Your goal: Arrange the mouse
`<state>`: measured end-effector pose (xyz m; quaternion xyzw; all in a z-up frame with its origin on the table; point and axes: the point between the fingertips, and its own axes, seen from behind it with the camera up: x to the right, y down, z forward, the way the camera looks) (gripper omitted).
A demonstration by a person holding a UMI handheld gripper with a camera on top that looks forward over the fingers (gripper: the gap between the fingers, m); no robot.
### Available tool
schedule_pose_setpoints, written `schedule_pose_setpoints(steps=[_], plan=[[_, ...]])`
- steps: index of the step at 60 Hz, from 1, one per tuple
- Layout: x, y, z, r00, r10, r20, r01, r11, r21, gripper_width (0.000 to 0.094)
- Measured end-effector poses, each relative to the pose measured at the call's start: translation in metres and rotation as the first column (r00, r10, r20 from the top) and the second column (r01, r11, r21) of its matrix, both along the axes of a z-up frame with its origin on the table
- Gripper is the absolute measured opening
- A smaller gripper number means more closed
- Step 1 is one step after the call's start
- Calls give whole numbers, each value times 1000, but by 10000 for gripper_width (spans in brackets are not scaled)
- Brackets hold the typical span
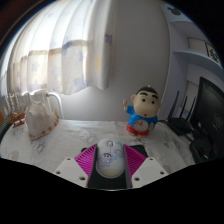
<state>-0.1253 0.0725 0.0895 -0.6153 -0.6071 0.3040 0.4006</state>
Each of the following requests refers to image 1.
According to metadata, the black computer monitor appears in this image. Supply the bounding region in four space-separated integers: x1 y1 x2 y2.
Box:
194 76 224 161

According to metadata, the white cartoon-print computer mouse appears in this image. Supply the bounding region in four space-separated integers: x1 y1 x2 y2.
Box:
95 137 127 178

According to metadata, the white printed curtain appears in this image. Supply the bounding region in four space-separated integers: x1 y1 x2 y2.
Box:
0 0 116 98

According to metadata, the large white conch shell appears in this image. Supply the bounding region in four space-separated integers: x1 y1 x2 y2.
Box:
24 100 60 141

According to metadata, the black router with antennas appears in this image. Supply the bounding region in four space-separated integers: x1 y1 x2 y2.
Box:
166 90 198 136

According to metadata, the white cartoon-print tablecloth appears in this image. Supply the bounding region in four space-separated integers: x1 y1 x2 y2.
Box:
0 119 196 174

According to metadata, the white wall shelf unit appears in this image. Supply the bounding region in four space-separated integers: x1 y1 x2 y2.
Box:
163 3 224 121

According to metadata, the black box device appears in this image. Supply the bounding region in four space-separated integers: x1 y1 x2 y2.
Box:
189 136 214 164

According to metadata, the cartoon boy figurine blue shirt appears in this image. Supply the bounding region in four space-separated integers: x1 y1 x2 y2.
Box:
123 85 162 137

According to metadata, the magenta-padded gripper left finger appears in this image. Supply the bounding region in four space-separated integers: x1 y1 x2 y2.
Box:
53 145 98 188

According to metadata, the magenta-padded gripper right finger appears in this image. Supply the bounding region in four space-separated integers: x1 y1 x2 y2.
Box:
123 144 168 188

